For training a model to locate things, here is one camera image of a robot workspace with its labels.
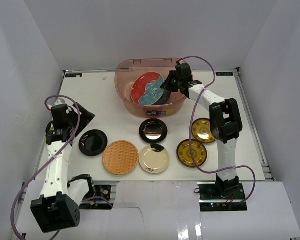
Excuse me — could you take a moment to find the dark teal glazed plate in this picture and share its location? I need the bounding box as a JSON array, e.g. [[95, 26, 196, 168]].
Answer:
[[154, 89, 171, 106]]

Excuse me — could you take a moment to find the red teal floral plate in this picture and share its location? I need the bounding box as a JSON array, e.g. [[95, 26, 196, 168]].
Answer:
[[131, 71, 165, 106]]

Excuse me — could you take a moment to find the woven bamboo plate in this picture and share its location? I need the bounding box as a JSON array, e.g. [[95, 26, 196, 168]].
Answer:
[[102, 140, 139, 175]]

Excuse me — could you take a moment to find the cream plate with black patch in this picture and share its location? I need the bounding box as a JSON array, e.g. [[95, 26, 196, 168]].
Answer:
[[139, 144, 171, 175]]

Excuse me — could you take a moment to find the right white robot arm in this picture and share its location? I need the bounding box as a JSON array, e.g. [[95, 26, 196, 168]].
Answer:
[[161, 61, 243, 200]]

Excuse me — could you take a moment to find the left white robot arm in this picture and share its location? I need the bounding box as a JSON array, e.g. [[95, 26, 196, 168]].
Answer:
[[30, 98, 96, 233]]

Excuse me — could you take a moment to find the pink translucent plastic bin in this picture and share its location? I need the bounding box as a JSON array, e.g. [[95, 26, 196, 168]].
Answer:
[[114, 58, 187, 118]]

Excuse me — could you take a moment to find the black plate left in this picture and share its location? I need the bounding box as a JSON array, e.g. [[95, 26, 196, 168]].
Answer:
[[78, 129, 108, 157]]

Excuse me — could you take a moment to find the right table label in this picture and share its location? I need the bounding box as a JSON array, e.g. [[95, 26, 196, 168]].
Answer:
[[216, 72, 234, 77]]

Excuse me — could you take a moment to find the table label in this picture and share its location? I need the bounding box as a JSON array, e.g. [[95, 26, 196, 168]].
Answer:
[[64, 73, 83, 78], [216, 72, 234, 77]]

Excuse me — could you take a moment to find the left table label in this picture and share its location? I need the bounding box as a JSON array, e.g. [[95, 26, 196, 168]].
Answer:
[[64, 73, 83, 78]]

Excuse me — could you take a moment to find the black glossy centre plate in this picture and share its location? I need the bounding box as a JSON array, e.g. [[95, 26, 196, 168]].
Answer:
[[139, 118, 168, 144]]

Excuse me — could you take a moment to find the yellow patterned plate upper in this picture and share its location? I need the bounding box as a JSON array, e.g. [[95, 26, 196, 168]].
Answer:
[[191, 118, 216, 144]]

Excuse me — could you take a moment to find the yellow patterned plate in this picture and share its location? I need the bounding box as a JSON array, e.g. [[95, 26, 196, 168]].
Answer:
[[176, 139, 208, 168], [191, 118, 216, 144]]

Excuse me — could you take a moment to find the yellow patterned plate lower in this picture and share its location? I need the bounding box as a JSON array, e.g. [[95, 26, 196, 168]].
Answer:
[[176, 139, 208, 168]]

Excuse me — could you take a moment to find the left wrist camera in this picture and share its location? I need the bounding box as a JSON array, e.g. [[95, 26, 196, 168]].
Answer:
[[53, 98, 66, 107]]

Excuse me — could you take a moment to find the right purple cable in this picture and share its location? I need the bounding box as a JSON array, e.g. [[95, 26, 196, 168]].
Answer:
[[177, 56, 257, 207]]

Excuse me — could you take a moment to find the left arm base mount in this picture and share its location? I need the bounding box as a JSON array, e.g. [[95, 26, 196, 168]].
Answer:
[[79, 184, 117, 210]]

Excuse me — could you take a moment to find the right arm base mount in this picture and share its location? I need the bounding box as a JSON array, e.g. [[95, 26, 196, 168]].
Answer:
[[193, 183, 248, 213]]

